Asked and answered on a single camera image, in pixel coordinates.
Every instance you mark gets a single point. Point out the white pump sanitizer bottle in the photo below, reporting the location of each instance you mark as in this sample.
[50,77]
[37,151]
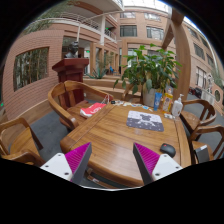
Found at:
[177,107]

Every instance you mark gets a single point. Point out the wooden table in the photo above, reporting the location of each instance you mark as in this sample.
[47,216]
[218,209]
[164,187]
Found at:
[112,143]

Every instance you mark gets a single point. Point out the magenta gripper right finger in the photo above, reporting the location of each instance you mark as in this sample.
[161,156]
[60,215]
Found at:
[153,166]

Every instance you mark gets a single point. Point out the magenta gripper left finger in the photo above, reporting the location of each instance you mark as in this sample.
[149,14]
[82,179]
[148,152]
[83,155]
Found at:
[70,166]

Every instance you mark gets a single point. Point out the green potted plant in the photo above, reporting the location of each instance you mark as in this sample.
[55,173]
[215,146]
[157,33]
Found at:
[149,74]

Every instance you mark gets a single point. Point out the blue tube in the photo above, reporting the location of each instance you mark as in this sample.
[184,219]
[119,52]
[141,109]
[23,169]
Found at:
[157,100]

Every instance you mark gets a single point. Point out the wooden armchair far left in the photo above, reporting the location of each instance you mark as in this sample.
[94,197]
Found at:
[71,117]

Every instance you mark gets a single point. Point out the orange yellow bottle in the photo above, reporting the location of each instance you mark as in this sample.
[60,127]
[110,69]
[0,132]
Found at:
[167,101]

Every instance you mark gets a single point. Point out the wooden armchair far right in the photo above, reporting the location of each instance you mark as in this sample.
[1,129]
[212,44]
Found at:
[191,120]

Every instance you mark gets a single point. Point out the dark bust statue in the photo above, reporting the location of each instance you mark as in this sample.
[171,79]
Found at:
[73,49]

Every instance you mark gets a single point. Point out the dark red wooden pedestal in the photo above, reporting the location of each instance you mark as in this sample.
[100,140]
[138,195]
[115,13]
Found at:
[71,69]

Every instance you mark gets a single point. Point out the red and white bag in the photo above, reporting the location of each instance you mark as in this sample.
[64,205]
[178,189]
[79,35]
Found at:
[91,110]

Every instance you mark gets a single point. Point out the wooden armchair near right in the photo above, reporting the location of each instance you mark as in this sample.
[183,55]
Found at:
[201,151]

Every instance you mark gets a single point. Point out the black computer mouse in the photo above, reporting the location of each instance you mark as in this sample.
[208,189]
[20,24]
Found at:
[168,149]

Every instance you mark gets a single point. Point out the wooden support post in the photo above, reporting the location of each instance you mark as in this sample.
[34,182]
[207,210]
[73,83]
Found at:
[175,30]

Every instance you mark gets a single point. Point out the grey patterned mouse pad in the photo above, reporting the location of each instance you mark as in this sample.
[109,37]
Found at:
[144,120]

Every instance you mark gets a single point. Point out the wooden armchair near left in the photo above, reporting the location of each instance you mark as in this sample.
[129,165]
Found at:
[25,147]

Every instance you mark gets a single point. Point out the wooden armchair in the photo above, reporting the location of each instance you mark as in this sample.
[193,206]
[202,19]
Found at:
[25,147]
[71,117]
[191,120]
[201,151]

